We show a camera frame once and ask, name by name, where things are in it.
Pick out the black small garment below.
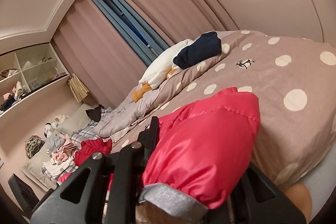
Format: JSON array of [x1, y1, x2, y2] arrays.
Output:
[[85, 105, 105, 122]]

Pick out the dark navy folded garment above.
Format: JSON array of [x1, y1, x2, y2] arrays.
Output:
[[173, 31, 222, 69]]

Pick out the folded red puffer jacket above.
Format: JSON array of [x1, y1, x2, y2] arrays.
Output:
[[75, 138, 112, 166]]

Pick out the polka dot bed cover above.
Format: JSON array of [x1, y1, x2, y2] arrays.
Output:
[[112, 31, 335, 189]]

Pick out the pile of pink clothes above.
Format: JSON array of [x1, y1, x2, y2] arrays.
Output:
[[43, 131, 78, 177]]

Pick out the pink hooded puffer jacket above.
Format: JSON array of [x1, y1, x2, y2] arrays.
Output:
[[135, 88, 260, 223]]

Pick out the floral patterned cushion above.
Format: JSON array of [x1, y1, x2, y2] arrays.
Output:
[[25, 135, 45, 159]]

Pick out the blue grey inner curtain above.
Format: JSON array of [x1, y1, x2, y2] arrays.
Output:
[[91, 0, 169, 66]]

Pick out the pink curtain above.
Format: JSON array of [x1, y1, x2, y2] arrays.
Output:
[[51, 0, 237, 107]]

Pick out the grey lilac quilt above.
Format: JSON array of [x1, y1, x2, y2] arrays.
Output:
[[93, 80, 167, 138]]

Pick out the white goose plush toy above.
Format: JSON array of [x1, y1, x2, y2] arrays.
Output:
[[132, 39, 194, 102]]

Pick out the white plush toys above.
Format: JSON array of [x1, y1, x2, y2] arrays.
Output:
[[44, 115, 68, 138]]

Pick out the plaid pillow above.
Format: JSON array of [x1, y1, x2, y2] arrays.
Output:
[[42, 121, 110, 185]]

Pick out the beige pillow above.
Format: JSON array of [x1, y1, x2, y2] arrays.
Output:
[[57, 104, 92, 136]]

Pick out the white wall shelf unit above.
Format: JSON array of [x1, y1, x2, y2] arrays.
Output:
[[1, 43, 70, 127]]

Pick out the person's hand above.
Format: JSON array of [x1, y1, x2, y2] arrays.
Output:
[[284, 183, 313, 223]]

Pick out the black bag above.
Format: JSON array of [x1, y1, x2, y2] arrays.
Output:
[[8, 174, 39, 218]]

